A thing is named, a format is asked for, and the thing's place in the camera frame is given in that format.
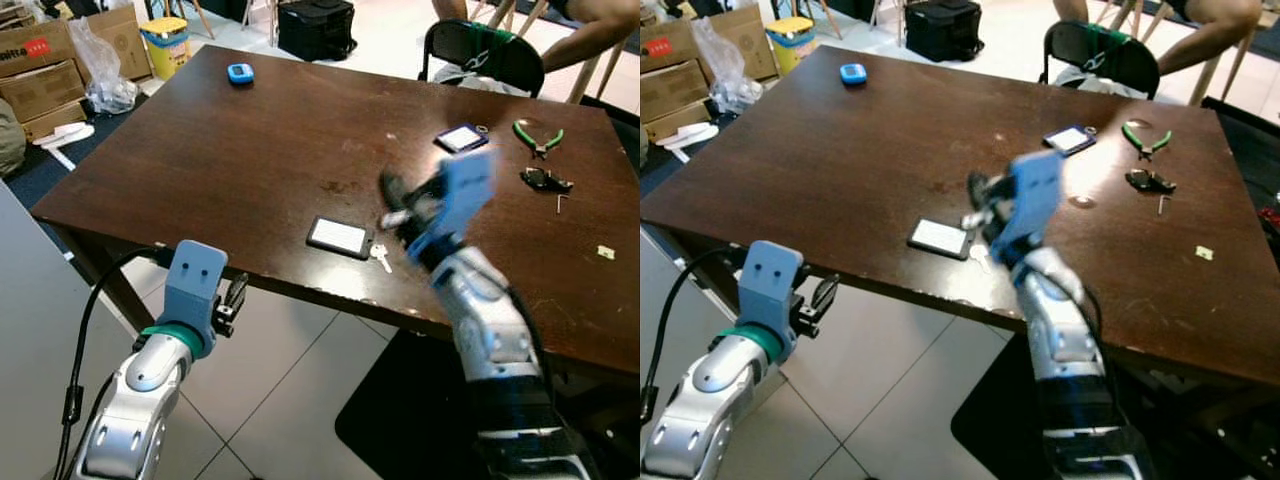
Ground black car key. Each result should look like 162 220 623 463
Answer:
1125 168 1178 194
520 168 575 194

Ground black bag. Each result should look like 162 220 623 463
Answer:
905 0 986 63
277 0 358 63

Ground black chair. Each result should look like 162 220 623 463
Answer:
1040 20 1161 101
418 18 546 99

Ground white flat object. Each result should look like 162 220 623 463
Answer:
30 122 96 149
655 122 719 151

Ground black floor mat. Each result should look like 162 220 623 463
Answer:
950 335 1280 480

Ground wooden stool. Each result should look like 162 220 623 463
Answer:
1095 0 1258 106
470 0 633 106

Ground yellow bin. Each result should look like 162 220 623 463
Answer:
766 16 816 76
140 16 191 81

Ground clear plastic bag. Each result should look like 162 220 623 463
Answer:
68 18 139 114
692 18 763 114

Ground plain flat cardboard box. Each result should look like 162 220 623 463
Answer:
640 60 716 141
0 60 89 141

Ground tall plain cardboard box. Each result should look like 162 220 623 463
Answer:
85 5 153 81
700 5 781 81

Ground cardboard box with red logo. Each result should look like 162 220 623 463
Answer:
0 20 79 79
640 30 703 77

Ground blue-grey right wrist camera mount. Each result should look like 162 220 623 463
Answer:
405 148 499 266
990 150 1066 266

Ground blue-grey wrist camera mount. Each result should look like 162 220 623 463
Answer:
738 240 806 351
405 148 499 266
160 240 229 346
990 150 1066 266

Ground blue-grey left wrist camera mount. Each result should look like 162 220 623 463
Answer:
738 240 806 351
160 240 229 346

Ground black key tag with ring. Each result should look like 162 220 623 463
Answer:
435 123 491 155
1043 124 1098 158

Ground green-handled pliers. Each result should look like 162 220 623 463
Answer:
513 120 565 161
1121 122 1173 161

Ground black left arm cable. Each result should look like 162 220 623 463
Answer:
55 248 166 480
640 245 751 426

